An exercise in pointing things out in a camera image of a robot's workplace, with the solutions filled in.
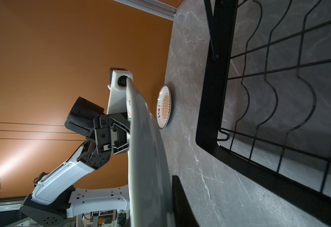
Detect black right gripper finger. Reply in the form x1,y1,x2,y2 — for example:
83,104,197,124
172,175,199,227

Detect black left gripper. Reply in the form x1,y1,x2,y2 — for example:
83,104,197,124
64,97,130,170

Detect cream floral plate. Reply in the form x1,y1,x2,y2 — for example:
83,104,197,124
126,79,175,227

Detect orange sunburst plate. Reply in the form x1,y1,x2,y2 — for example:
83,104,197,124
156,84,172,129

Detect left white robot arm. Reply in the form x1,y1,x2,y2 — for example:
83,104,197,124
19,97,130,227

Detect aluminium front rail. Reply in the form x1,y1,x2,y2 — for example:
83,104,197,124
0,196,25,212

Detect aluminium corner post left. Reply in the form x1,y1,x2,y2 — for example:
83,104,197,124
114,0,177,21

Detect black wire dish rack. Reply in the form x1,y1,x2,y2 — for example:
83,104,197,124
195,1,331,227

